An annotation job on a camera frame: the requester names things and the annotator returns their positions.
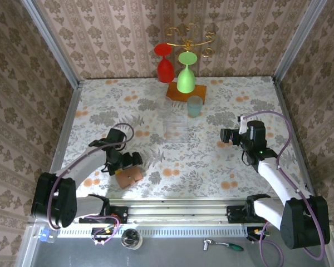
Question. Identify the pink leather card holder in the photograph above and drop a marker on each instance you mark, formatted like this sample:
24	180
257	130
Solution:
129	179

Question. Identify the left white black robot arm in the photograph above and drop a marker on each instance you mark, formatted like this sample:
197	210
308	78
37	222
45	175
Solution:
83	167

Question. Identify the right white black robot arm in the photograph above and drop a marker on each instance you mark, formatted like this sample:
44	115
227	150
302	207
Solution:
278	180

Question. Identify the frosted teal tumbler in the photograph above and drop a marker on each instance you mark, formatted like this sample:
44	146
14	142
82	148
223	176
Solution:
195	107

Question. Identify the floral table cover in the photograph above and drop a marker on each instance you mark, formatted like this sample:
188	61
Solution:
211	183

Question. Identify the clear acrylic tray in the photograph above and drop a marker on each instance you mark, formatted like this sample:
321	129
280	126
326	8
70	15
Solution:
177	129

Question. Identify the clear glass tumbler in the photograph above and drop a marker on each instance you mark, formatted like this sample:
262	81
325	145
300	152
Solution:
163	105

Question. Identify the orange wooden rack base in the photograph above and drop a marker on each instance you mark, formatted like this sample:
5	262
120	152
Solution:
174	93

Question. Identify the green wine glass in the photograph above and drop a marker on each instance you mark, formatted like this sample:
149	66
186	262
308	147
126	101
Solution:
186	80

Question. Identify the yellow power connector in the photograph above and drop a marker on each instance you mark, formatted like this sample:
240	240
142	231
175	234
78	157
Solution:
257	231
109	229

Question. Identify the round glass jar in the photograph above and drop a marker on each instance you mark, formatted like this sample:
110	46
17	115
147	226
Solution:
131	239

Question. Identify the red wine glass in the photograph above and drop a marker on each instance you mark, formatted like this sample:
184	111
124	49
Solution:
165	71

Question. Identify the blue plastic connector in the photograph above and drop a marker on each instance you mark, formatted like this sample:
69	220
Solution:
44	235

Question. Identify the aluminium table side rail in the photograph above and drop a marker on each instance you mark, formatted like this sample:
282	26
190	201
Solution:
288	116
69	116

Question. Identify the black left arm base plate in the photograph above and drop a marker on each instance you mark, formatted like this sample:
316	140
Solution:
119	214

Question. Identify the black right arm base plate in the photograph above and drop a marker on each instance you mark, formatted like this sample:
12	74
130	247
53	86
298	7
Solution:
233	215

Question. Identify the aluminium mounting rail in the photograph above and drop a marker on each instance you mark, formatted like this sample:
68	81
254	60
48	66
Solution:
178	212

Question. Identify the aluminium frame post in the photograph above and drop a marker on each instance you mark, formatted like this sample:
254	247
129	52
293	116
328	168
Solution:
52	41
297	41

